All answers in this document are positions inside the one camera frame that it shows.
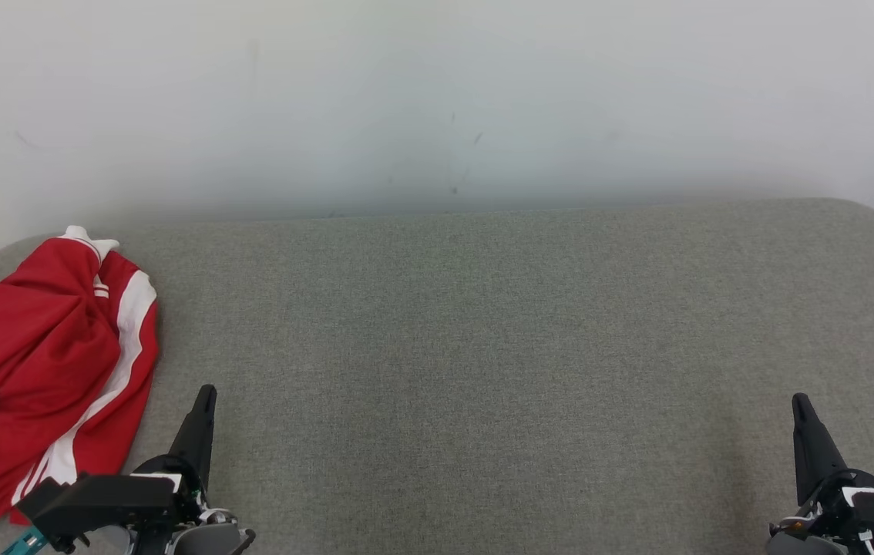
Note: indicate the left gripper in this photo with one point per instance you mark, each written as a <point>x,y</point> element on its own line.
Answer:
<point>167,466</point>

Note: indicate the red shorts with white stripe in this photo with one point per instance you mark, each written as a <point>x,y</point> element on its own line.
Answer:
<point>117,362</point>

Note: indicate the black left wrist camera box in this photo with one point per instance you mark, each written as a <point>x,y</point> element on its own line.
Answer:
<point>105,499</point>

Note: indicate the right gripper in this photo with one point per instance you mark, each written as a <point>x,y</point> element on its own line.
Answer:
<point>842,501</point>

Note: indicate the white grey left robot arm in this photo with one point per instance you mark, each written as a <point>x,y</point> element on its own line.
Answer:
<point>210,539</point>

